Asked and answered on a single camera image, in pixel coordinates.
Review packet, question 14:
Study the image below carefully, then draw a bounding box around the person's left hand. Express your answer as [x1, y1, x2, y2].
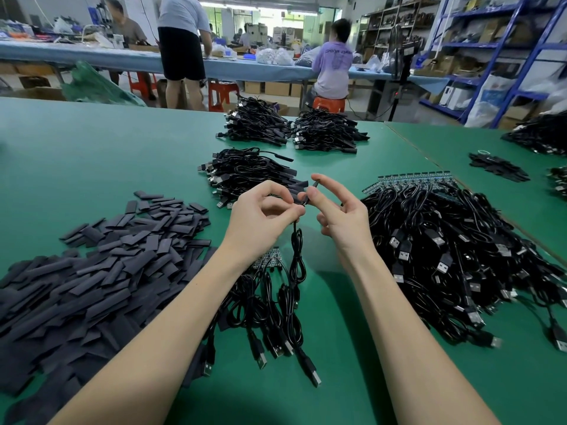
[220, 179, 307, 266]

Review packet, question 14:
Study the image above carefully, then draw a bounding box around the person's right hand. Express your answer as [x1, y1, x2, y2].
[301, 173, 377, 271]

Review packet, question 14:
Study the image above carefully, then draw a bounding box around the black usb cable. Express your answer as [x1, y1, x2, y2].
[288, 178, 322, 262]

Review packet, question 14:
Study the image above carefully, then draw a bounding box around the heap of finished black cables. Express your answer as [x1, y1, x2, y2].
[201, 146, 311, 209]

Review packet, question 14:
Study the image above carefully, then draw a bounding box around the joined bunch of black cables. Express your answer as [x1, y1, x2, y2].
[181, 221, 324, 388]

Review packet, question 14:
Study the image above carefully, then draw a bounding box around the bundle of black cables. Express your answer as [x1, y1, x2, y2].
[216, 95, 294, 147]
[289, 107, 370, 155]

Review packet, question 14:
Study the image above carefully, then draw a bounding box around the large pile of black cables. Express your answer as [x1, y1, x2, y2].
[359, 176, 567, 353]

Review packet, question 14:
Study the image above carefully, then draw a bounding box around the small bundle of cables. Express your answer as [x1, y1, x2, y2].
[468, 151, 531, 183]

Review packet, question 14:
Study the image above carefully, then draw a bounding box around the pile of black sleeve strips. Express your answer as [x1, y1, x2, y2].
[0, 190, 218, 425]

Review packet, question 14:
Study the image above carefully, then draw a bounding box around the huge heap of black cables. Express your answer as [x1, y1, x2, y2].
[502, 110, 567, 156]

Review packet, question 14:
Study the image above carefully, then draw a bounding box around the person's left forearm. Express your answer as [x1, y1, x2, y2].
[51, 247, 251, 425]

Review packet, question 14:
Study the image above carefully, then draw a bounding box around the person's right forearm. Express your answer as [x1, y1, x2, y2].
[341, 252, 501, 425]

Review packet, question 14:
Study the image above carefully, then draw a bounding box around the orange plastic stool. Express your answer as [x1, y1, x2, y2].
[312, 96, 347, 114]

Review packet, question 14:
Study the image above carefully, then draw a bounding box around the black tripod stand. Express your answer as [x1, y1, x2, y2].
[367, 31, 422, 123]

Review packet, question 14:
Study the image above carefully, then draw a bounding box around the white plastic bag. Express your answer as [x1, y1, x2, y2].
[465, 75, 519, 129]

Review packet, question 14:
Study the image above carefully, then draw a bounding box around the dark storage shelf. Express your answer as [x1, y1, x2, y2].
[359, 0, 439, 63]

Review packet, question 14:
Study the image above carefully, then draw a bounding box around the green plastic bag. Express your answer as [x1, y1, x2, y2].
[60, 61, 147, 107]

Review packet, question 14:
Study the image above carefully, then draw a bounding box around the long blue work table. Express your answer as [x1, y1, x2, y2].
[0, 40, 448, 94]

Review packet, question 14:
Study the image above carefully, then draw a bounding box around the open cardboard box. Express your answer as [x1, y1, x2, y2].
[9, 86, 67, 102]

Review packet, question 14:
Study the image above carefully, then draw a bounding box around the blue metal shelving rack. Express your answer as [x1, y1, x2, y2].
[416, 0, 567, 129]

